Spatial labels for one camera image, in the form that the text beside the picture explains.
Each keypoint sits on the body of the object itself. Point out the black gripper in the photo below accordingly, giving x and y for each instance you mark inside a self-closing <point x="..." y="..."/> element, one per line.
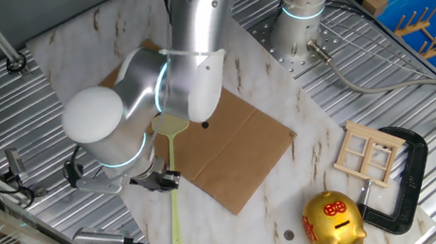
<point x="149" y="180"/>

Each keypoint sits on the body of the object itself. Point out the light green plastic flyswatter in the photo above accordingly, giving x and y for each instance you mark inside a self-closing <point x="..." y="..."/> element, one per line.
<point x="175" y="230"/>

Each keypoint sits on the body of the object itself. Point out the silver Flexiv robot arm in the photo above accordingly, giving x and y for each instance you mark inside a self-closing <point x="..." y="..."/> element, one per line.
<point x="199" y="17"/>

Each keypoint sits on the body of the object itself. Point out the brown cardboard sheet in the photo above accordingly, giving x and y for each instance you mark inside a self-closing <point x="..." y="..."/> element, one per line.
<point x="239" y="149"/>

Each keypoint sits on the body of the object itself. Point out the gold piggy bank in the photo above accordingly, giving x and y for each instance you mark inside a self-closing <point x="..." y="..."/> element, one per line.
<point x="333" y="225"/>

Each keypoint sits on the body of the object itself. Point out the black C-clamp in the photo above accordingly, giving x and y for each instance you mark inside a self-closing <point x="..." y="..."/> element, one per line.
<point x="415" y="171"/>

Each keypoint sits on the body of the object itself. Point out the plain wooden cube block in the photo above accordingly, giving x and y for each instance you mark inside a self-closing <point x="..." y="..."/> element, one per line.
<point x="375" y="3"/>

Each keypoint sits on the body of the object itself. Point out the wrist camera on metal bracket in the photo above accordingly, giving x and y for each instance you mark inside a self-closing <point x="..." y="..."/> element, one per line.
<point x="96" y="185"/>

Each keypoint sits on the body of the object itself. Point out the silver depth camera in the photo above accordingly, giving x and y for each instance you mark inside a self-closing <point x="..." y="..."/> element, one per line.
<point x="102" y="238"/>

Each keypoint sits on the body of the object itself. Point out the small grey camera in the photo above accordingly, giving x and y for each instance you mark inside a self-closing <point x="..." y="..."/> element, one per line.
<point x="15" y="161"/>

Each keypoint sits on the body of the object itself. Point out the small wooden window frame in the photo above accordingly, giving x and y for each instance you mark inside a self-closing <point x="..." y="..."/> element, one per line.
<point x="369" y="155"/>

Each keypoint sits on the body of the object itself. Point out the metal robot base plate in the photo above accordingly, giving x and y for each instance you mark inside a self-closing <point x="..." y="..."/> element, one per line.
<point x="332" y="39"/>

